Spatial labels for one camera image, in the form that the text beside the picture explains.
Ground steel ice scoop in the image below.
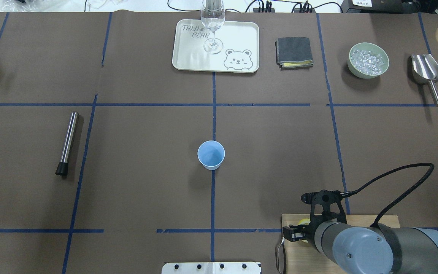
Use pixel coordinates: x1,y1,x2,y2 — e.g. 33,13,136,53
411,54,438,107

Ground clear wine glass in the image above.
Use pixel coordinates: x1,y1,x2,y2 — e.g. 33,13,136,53
200,0,225,54

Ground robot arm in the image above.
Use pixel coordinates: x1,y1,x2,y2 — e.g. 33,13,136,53
282,221,438,274

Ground green bowl of ice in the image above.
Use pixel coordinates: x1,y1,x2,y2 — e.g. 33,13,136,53
347,42,390,79

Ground black braided camera cable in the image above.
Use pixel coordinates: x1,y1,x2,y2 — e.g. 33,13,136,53
343,163,435,228

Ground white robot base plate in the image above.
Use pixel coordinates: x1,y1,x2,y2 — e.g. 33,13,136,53
161,261,262,274

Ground blue paper cup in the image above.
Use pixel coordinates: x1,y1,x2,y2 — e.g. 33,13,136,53
197,140,225,170

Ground wooden cutting board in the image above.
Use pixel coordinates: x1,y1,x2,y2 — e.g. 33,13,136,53
282,215,394,274

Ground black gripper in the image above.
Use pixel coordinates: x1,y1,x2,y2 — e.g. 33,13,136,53
282,225,318,244

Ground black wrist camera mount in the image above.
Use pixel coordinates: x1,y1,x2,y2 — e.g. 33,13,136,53
301,190,347,232

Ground cream bear tray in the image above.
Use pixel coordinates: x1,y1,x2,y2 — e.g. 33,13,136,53
172,19,260,73

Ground yellow lemon slice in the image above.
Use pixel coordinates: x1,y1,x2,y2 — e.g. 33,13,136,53
298,218,311,225

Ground grey yellow folded cloth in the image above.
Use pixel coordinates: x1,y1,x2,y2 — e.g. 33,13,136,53
275,37,314,69

